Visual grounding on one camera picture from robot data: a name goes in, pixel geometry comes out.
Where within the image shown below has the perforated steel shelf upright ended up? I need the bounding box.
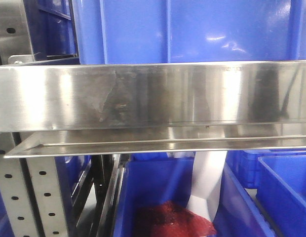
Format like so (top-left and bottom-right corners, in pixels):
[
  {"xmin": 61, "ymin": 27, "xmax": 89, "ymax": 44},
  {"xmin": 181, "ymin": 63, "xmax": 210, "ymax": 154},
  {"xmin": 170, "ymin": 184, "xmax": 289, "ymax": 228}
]
[{"xmin": 0, "ymin": 133, "xmax": 77, "ymax": 237}]

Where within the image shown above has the blue bin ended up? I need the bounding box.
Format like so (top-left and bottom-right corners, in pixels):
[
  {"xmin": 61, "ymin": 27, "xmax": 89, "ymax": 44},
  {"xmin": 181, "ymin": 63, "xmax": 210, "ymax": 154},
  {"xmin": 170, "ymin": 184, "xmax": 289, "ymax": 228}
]
[
  {"xmin": 113, "ymin": 158, "xmax": 275, "ymax": 237},
  {"xmin": 226, "ymin": 148, "xmax": 306, "ymax": 237}
]

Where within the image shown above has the large blue upper crate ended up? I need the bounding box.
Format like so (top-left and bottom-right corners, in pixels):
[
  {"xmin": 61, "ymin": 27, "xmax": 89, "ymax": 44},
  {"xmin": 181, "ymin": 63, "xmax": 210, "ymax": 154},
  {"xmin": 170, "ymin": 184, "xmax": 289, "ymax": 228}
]
[{"xmin": 72, "ymin": 0, "xmax": 306, "ymax": 64}]

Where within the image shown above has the red mesh bag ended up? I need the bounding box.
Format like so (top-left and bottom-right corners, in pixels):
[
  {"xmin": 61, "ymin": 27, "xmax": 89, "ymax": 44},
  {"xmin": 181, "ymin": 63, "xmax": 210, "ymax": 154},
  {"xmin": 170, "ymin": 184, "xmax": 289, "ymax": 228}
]
[{"xmin": 132, "ymin": 201, "xmax": 217, "ymax": 237}]

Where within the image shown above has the blue right lower bin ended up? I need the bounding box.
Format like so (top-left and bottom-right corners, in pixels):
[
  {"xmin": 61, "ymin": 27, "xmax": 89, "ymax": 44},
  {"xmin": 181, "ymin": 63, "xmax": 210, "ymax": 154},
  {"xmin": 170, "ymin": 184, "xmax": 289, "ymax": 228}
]
[{"xmin": 226, "ymin": 148, "xmax": 306, "ymax": 237}]

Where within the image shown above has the stainless steel shelf rail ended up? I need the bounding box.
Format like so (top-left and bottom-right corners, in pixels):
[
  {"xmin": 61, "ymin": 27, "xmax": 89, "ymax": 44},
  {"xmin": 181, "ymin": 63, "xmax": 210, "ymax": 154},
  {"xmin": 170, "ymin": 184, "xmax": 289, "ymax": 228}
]
[{"xmin": 0, "ymin": 60, "xmax": 306, "ymax": 158}]

